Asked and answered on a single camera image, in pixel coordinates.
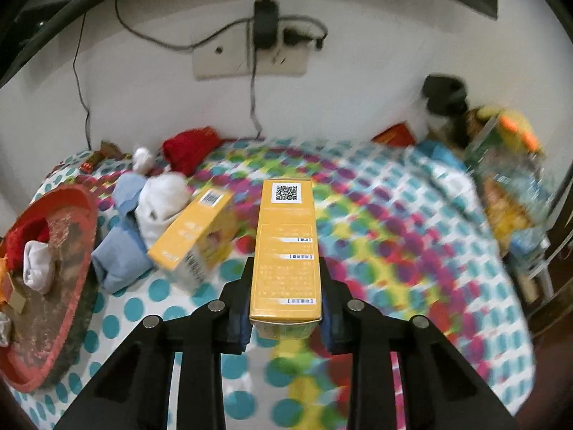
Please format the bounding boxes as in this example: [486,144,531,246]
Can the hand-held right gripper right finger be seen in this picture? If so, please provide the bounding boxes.
[316,255,520,430]

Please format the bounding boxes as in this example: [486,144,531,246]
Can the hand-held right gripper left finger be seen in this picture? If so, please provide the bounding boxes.
[54,255,256,430]

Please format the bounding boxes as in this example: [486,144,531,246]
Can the yellow box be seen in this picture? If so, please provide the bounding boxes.
[248,178,323,341]
[147,188,238,292]

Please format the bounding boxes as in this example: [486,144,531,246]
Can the round red tray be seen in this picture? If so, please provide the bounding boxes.
[0,183,101,392]

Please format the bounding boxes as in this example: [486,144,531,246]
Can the red sock with gold print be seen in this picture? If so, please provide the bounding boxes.
[2,217,50,256]

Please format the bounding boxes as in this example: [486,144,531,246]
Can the orange sock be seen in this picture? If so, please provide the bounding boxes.
[0,255,12,310]

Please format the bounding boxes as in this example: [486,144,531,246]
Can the polka dot tablecloth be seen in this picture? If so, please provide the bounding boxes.
[11,137,538,430]

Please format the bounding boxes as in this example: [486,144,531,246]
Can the plain red sock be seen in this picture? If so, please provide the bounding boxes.
[162,126,225,175]

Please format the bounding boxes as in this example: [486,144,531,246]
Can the flat red box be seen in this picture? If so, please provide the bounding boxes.
[371,123,415,146]

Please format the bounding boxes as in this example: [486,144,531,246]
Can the blue cloth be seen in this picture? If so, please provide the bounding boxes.
[416,140,462,166]

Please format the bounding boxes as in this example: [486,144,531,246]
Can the yellow snack packet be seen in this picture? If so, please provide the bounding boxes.
[486,179,529,238]

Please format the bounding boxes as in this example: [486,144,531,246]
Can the clear plastic bag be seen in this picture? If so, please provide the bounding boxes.
[463,116,560,252]

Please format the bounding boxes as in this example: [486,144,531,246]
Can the yellow plush toy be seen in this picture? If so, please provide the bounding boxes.
[475,105,540,155]

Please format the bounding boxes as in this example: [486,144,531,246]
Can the black plug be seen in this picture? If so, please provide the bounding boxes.
[282,27,327,50]

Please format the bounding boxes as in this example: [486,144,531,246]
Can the black power adapter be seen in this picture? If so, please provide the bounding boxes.
[254,0,280,50]

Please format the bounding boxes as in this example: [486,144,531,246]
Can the black adapter cable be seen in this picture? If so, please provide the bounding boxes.
[247,47,263,138]

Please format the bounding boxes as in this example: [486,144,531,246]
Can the black phone mount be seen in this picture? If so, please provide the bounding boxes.
[423,74,468,142]

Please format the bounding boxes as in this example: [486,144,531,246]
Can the beige wall socket plate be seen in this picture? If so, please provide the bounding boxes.
[192,33,309,81]

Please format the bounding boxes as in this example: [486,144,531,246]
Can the thin black hanging cable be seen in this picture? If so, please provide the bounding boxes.
[73,11,93,151]

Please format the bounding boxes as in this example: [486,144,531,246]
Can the television cable to socket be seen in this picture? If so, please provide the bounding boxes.
[115,0,256,51]

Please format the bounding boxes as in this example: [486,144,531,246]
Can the black wall television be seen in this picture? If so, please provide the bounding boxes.
[0,0,500,86]

